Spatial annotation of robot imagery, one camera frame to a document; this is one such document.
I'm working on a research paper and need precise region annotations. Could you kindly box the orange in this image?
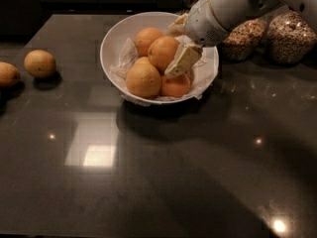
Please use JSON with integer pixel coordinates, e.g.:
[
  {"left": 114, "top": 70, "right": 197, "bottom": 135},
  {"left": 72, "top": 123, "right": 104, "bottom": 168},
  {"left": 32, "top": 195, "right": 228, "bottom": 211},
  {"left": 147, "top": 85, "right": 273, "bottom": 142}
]
[
  {"left": 160, "top": 74, "right": 191, "bottom": 98},
  {"left": 0, "top": 61, "right": 21, "bottom": 88},
  {"left": 135, "top": 27, "right": 164, "bottom": 57},
  {"left": 24, "top": 50, "right": 56, "bottom": 79},
  {"left": 148, "top": 36, "right": 179, "bottom": 73},
  {"left": 126, "top": 63, "right": 161, "bottom": 99}
]

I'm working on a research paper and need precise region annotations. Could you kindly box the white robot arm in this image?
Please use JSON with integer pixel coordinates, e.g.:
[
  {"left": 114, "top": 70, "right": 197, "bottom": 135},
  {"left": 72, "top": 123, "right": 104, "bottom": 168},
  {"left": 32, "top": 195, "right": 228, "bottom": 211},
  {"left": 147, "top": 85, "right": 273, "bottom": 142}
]
[{"left": 164, "top": 0, "right": 317, "bottom": 77}]

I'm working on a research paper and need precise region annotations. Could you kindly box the middle glass cereal jar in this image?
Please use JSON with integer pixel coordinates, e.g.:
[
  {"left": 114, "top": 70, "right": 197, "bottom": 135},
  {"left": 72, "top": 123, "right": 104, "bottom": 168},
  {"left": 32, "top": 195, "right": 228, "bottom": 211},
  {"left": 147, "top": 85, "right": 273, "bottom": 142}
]
[{"left": 221, "top": 18, "right": 266, "bottom": 61}]

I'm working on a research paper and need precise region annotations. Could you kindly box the right glass cereal jar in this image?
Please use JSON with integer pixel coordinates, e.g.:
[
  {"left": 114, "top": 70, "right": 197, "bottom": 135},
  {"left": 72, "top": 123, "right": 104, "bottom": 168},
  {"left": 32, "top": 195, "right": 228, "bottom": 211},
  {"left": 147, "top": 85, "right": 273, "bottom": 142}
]
[{"left": 266, "top": 11, "right": 317, "bottom": 64}]

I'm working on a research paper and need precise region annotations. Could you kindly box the orange on table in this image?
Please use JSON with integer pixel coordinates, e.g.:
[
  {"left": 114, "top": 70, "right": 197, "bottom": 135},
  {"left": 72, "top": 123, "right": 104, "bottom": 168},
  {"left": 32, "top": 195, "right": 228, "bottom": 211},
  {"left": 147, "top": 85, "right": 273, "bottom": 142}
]
[{"left": 24, "top": 50, "right": 56, "bottom": 79}]

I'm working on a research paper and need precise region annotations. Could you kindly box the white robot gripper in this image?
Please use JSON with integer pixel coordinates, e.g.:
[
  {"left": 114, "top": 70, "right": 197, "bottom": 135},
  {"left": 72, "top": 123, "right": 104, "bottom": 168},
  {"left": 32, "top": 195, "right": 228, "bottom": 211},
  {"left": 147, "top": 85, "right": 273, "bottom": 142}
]
[{"left": 164, "top": 0, "right": 230, "bottom": 77}]

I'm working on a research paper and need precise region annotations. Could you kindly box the white paper bowl liner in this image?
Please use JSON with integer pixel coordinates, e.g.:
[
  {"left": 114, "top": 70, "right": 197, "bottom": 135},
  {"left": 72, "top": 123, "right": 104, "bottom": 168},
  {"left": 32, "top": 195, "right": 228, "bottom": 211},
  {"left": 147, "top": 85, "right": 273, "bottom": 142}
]
[{"left": 109, "top": 15, "right": 219, "bottom": 102}]

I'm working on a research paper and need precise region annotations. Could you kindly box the white bowl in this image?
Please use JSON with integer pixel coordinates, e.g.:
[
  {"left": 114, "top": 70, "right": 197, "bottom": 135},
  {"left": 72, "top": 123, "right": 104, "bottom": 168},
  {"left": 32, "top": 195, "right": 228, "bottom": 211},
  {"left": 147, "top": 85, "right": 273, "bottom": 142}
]
[{"left": 99, "top": 11, "right": 220, "bottom": 108}]

